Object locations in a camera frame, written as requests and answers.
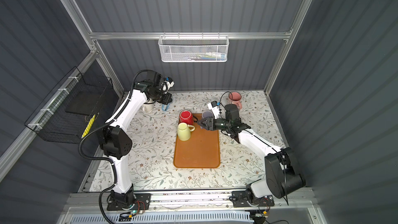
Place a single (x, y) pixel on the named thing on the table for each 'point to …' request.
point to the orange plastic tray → (202, 151)
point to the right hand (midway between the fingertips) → (201, 124)
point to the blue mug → (165, 107)
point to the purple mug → (207, 113)
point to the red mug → (186, 116)
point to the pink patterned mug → (235, 98)
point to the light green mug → (184, 131)
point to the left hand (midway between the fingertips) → (170, 99)
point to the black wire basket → (66, 114)
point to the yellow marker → (88, 126)
